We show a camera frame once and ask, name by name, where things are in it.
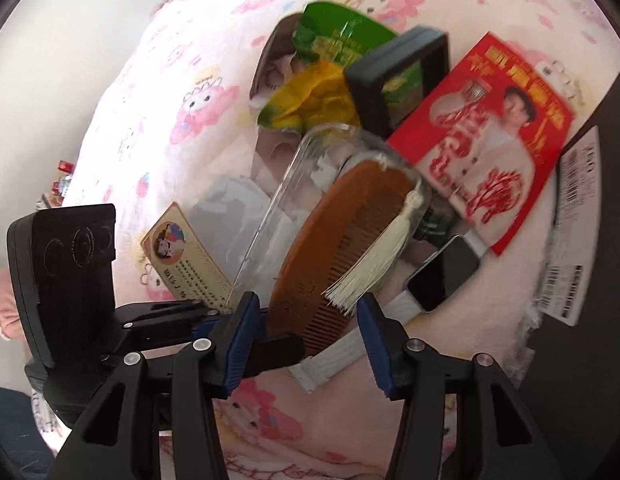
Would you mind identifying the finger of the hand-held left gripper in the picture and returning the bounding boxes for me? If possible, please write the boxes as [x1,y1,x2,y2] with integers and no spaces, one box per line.
[112,299,228,356]
[242,335,306,380]

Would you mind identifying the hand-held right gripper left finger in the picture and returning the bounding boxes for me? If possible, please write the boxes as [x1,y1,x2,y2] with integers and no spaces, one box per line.
[47,291,263,480]

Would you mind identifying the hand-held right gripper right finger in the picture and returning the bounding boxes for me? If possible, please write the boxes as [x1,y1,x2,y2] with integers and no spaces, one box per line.
[356,292,566,480]

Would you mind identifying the wooden comb with white tassel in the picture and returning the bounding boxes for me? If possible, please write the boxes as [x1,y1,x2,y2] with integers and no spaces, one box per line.
[266,156,427,358]

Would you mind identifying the clear plastic case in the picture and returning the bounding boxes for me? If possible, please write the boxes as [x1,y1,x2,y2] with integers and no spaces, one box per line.
[232,124,433,311]

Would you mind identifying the person's left forearm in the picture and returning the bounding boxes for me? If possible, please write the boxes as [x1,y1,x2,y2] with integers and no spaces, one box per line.
[0,265,22,343]

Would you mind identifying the small yellow cartoon card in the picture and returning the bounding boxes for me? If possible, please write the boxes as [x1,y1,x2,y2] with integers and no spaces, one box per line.
[140,201,236,316]

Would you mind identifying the pile of small colourful things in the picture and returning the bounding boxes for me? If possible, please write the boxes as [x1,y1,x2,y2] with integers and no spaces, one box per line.
[37,159,77,211]

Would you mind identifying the smartwatch with white band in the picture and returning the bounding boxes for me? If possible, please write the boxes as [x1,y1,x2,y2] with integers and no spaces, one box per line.
[290,232,491,393]

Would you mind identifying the person's leg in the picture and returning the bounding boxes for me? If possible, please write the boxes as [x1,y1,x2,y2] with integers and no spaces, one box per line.
[0,384,56,476]

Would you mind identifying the pink printed blanket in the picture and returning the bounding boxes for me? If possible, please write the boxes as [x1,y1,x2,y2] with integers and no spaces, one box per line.
[0,0,620,480]

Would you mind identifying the black box with labels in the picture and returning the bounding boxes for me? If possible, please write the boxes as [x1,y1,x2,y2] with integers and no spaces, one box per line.
[527,125,620,480]

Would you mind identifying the red printed card pack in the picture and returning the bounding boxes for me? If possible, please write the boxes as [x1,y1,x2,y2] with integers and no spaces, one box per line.
[387,31,576,256]

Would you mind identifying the yellow snack packet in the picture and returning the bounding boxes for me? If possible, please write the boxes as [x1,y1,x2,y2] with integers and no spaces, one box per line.
[256,59,361,133]

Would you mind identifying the green snack packet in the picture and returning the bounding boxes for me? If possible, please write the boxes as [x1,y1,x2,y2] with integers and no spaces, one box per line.
[290,1,423,111]

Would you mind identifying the black frame box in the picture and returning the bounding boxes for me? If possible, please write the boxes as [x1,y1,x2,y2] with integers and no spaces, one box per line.
[344,26,450,138]

